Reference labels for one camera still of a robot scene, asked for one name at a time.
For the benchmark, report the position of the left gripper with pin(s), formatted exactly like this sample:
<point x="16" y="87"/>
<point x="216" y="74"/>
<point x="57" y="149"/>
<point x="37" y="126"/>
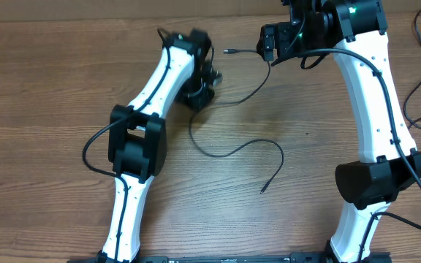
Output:
<point x="200" y="100"/>

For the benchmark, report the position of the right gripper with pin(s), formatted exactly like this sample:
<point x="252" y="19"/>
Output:
<point x="283" y="35"/>

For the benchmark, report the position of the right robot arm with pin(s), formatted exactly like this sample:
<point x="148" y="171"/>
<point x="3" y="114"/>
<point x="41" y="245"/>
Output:
<point x="355" y="34"/>

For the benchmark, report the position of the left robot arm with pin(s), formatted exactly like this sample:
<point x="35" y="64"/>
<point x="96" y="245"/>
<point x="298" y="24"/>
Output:
<point x="137" y="146"/>

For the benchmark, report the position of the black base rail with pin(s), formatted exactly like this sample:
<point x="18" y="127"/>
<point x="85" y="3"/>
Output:
<point x="294" y="257"/>

